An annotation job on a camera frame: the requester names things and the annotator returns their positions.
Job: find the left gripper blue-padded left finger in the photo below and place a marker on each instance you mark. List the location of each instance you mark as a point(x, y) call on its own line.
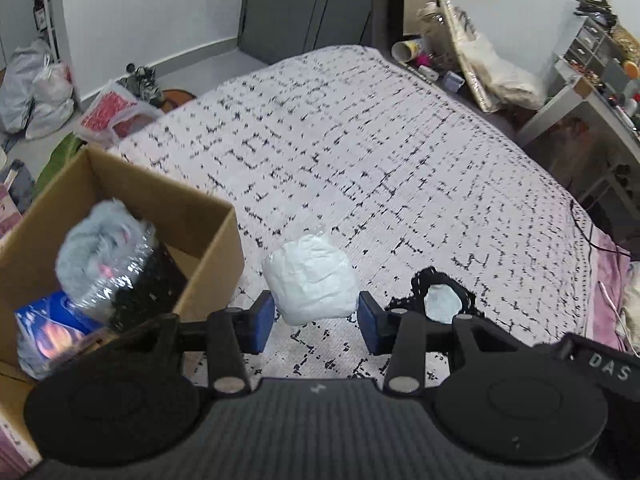
point(245, 332)

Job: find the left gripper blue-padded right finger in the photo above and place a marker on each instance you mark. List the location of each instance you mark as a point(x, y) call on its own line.
point(399, 334)

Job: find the black item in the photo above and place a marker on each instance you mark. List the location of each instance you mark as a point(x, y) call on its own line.
point(148, 288)

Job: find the white soft bundle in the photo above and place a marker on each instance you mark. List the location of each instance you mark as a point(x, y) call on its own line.
point(311, 280)

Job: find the fluffy blue plush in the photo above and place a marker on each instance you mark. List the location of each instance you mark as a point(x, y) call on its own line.
point(98, 248)

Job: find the blue tissue pack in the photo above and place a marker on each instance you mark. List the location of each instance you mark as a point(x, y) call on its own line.
point(51, 331)

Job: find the black lace white pad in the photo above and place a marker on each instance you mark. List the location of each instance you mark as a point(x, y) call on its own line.
point(437, 296)

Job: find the brown cardboard box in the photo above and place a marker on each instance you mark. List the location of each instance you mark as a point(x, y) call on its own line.
point(122, 408)

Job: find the pink bed sheet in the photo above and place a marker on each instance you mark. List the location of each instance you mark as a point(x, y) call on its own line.
point(612, 312)

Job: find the white black patterned bedspread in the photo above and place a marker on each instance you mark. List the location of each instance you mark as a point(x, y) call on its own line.
point(398, 174)

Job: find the red patterned plastic bag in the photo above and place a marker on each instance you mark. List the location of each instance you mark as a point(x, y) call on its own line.
point(113, 115)

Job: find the black toy vehicle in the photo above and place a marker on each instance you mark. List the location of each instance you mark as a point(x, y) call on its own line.
point(140, 81)

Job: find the cream tote bag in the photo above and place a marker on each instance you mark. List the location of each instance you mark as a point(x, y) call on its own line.
point(493, 81)

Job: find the paper cup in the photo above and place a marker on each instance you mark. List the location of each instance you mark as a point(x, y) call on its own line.
point(406, 51)

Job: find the white plastic bag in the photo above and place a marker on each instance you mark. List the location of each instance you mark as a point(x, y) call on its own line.
point(52, 100)

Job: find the white desk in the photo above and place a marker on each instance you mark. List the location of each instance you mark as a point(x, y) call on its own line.
point(579, 138)

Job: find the grey plastic bag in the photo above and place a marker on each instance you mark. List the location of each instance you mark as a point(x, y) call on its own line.
point(16, 90)

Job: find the dark grey wardrobe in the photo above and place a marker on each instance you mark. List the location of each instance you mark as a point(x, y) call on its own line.
point(272, 30)

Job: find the small drawer organizer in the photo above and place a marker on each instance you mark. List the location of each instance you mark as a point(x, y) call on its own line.
point(591, 48)

